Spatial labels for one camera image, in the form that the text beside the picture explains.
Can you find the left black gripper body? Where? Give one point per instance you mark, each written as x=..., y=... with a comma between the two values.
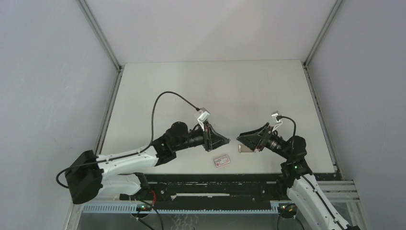
x=198, y=137

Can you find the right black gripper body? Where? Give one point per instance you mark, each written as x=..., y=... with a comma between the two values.
x=271, y=142

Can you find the red white staple box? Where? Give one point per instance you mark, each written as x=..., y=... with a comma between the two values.
x=221, y=161

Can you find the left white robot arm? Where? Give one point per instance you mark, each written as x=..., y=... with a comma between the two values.
x=91, y=176

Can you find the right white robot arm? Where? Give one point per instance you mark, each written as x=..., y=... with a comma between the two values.
x=297, y=180

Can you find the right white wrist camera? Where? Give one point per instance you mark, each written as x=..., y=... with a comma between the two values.
x=277, y=119

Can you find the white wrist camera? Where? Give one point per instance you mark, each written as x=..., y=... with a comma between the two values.
x=277, y=119
x=202, y=115

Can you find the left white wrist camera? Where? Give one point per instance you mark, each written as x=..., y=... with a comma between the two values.
x=202, y=115

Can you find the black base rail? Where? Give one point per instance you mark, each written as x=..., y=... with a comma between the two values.
x=211, y=191

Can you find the right aluminium frame rail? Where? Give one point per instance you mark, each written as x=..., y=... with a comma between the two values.
x=307, y=64

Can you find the aluminium frame rail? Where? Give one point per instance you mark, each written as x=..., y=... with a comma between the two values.
x=307, y=64
x=101, y=37

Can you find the white slotted cable duct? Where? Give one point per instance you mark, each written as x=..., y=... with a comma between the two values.
x=126, y=208

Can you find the left aluminium frame rail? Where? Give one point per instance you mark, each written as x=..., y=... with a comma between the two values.
x=101, y=37

